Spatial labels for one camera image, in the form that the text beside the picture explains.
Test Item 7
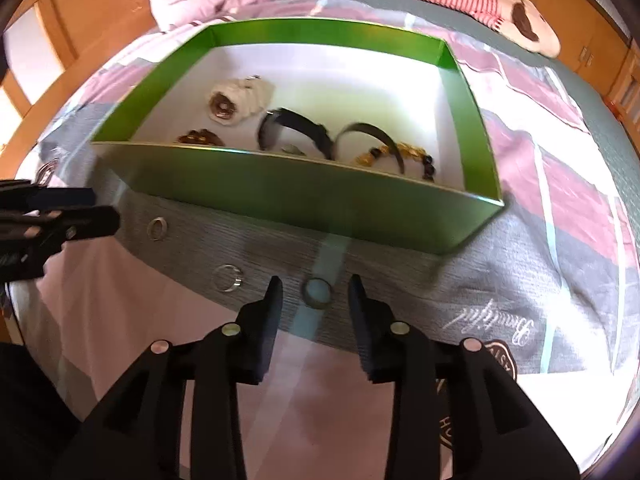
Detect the patterned pink grey bedsheet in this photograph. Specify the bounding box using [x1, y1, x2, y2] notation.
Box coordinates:
[1, 0, 639, 479]

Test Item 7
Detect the wooden wardrobe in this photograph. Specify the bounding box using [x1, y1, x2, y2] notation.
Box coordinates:
[1, 0, 155, 179]

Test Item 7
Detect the green cardboard box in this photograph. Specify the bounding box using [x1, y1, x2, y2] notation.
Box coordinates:
[92, 18, 503, 254]

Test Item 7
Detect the black curved hair band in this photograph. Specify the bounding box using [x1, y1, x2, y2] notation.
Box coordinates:
[333, 122, 406, 174]

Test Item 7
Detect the silver ring left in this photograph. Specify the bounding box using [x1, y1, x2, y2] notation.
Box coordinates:
[146, 216, 170, 242]

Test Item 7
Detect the silver ring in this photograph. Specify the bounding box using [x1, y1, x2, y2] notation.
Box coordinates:
[146, 216, 170, 242]
[211, 263, 244, 294]

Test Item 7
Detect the silver ring middle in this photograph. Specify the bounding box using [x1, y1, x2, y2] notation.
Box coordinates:
[211, 263, 244, 294]

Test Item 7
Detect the brown bead bracelet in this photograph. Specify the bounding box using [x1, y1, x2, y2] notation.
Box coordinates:
[177, 128, 227, 148]

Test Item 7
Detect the dark ring near fingers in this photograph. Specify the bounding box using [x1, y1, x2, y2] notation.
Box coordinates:
[300, 276, 335, 310]

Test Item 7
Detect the gold and black bead bracelet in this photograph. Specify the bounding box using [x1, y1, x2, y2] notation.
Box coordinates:
[354, 142, 437, 182]

